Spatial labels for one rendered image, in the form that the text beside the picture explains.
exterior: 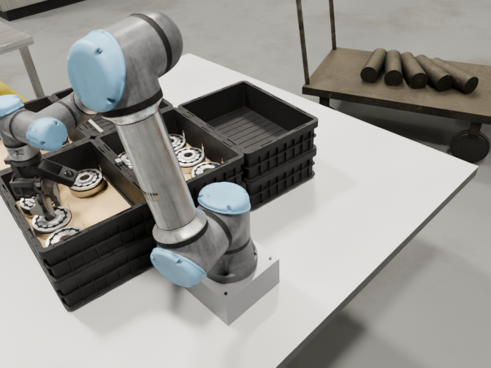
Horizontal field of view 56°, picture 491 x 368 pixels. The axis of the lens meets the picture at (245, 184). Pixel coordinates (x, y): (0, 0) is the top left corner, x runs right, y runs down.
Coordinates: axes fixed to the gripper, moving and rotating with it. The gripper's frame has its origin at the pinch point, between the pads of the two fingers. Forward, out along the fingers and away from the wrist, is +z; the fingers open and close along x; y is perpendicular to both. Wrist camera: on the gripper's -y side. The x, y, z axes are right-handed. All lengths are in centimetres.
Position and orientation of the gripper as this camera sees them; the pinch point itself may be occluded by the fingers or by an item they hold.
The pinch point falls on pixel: (57, 213)
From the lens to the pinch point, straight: 139.7
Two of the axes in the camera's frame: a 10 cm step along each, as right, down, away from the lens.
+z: 0.5, 7.9, 6.2
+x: -0.1, 6.2, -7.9
